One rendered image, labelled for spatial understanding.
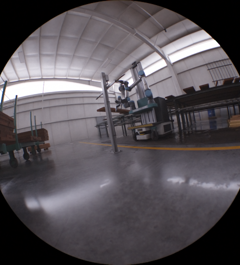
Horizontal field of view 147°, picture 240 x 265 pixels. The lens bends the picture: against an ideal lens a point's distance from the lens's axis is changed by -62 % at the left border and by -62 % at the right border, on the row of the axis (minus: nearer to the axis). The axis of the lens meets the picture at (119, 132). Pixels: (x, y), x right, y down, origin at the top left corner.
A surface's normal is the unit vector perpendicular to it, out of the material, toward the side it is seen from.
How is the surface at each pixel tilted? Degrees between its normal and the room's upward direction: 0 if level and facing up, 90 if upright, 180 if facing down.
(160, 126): 90
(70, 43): 177
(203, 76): 88
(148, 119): 90
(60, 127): 87
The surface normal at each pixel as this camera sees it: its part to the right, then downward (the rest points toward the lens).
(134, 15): 0.11, 0.99
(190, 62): -0.78, 0.11
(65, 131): 0.58, -0.11
